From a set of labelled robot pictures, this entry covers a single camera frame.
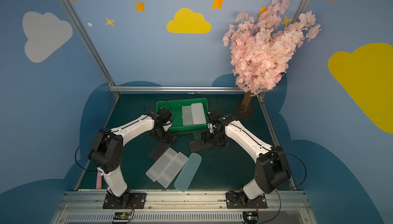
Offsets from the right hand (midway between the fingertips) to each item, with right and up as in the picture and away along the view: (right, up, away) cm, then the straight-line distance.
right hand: (209, 143), depth 83 cm
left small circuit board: (-43, -32, -11) cm, 55 cm away
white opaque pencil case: (-6, +15, +25) cm, 30 cm away
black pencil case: (-30, -5, +7) cm, 31 cm away
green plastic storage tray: (-24, +21, +29) cm, 43 cm away
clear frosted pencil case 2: (-24, -14, +1) cm, 28 cm away
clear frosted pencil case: (-14, +14, +24) cm, 31 cm away
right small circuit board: (+19, -34, -10) cm, 40 cm away
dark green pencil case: (-7, +2, +16) cm, 18 cm away
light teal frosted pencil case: (-12, -17, +1) cm, 21 cm away
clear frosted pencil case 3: (-24, -14, +1) cm, 28 cm away
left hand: (-27, +1, +8) cm, 28 cm away
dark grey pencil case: (-7, -4, +10) cm, 13 cm away
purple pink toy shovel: (-58, -19, -5) cm, 61 cm away
